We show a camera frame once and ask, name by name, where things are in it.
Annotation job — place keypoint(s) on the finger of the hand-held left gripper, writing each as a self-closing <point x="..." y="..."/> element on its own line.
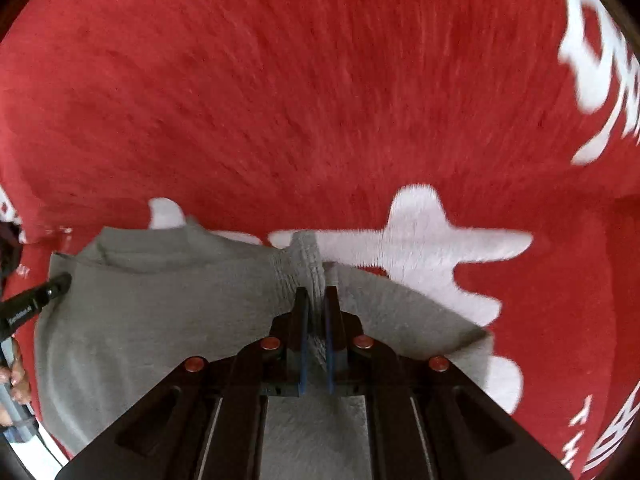
<point x="35" y="300"/>

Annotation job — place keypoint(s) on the person's left hand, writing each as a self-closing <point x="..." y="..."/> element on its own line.
<point x="19" y="377"/>

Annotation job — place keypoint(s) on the red printed blanket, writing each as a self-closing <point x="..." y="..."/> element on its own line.
<point x="300" y="85"/>

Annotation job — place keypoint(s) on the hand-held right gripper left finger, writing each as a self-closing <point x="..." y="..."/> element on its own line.
<point x="302" y="345"/>

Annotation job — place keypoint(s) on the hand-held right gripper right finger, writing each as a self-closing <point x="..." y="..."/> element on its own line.
<point x="330" y="345"/>

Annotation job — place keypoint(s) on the grey knit sweater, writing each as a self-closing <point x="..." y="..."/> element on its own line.
<point x="150" y="320"/>

